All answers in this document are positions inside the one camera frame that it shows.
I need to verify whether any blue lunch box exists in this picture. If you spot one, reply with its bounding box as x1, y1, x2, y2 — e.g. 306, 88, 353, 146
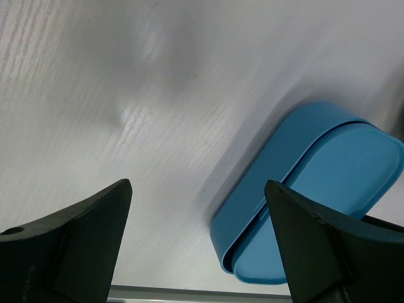
210, 100, 370, 275

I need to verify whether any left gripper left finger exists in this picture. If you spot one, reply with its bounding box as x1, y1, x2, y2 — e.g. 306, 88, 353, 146
1, 179, 132, 302

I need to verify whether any aluminium front rail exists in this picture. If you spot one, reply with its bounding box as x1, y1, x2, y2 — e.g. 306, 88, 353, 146
107, 285, 292, 302

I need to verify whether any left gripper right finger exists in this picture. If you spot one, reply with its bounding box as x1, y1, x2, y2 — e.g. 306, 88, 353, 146
264, 181, 403, 302

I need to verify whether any blue lunch box lid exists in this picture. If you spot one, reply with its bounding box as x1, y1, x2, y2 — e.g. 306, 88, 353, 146
232, 123, 403, 285

